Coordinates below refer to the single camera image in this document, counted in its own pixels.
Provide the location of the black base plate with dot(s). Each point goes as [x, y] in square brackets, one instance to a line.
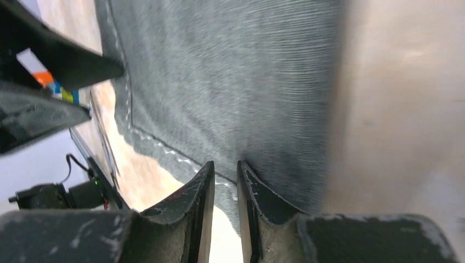
[98, 163]

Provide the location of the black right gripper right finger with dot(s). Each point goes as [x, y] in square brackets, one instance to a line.
[267, 230]

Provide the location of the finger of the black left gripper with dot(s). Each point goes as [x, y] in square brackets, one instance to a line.
[29, 116]
[72, 65]

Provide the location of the grey cloth napkin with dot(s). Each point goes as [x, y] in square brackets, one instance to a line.
[225, 81]

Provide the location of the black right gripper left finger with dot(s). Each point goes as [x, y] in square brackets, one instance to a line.
[183, 220]

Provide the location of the colourful card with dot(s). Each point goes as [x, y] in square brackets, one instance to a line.
[39, 72]

